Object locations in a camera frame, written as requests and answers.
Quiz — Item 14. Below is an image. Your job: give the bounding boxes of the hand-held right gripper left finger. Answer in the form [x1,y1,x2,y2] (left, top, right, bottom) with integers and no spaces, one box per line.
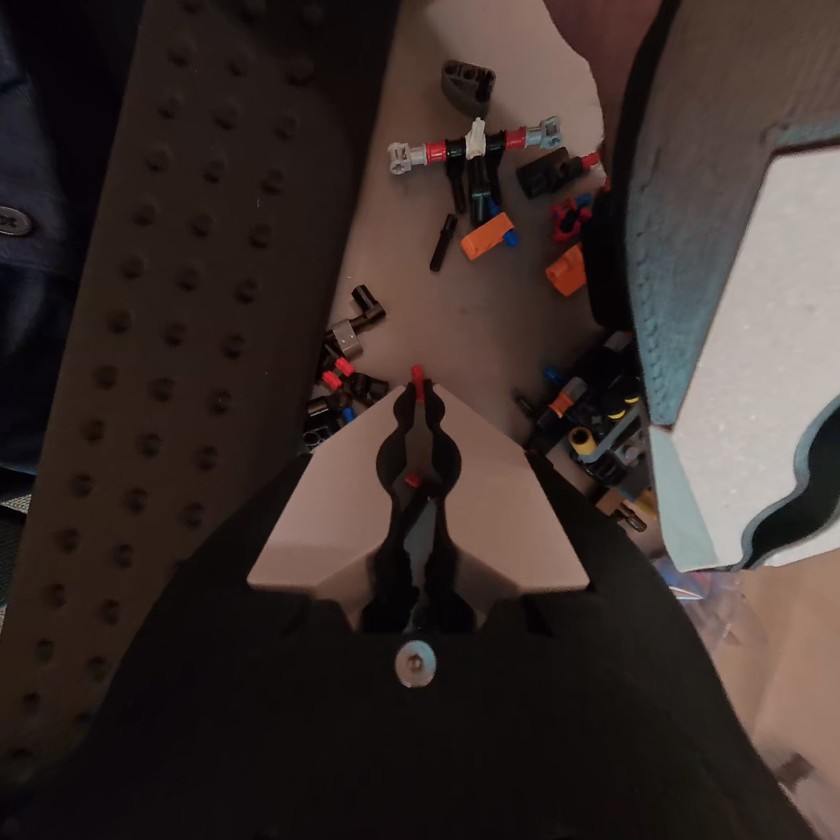
[247,384,421,634]

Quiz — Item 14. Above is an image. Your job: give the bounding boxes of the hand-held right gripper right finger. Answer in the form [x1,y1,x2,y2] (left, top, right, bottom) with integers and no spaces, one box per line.
[423,381,589,634]

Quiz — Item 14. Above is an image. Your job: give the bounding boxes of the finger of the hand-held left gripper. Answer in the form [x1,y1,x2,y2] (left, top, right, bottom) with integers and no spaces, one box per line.
[648,146,840,573]

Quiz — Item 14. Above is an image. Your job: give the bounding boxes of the large clear plastic bag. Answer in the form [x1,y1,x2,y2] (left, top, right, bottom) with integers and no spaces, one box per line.
[656,551,769,657]

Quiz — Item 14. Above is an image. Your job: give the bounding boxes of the red and black lego connector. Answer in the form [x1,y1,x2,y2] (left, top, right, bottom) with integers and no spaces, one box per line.
[550,196,595,245]

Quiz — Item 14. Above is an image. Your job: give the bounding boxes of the black lego assembly yellow studs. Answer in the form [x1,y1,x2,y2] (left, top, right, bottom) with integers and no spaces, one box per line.
[515,331,660,532]

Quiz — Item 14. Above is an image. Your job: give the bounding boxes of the orange lego piece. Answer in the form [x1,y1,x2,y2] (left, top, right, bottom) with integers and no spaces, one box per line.
[545,244,587,298]
[459,211,521,261]

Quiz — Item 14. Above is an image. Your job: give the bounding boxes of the black lego block red pin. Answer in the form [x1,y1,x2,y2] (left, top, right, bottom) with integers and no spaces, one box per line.
[515,147,601,199]

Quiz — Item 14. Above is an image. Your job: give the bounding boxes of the black lego joint assembly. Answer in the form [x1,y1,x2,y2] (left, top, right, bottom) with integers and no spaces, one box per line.
[387,117,564,224]

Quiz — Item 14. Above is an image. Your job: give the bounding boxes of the dark grey curved lego panel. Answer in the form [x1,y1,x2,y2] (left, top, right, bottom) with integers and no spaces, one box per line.
[441,59,497,114]

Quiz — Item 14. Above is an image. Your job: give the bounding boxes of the black lego axle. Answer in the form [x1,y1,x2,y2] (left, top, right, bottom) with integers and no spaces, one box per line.
[430,213,459,272]

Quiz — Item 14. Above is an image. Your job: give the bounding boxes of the person's left hand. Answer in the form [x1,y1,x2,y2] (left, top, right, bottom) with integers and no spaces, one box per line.
[545,0,664,143]

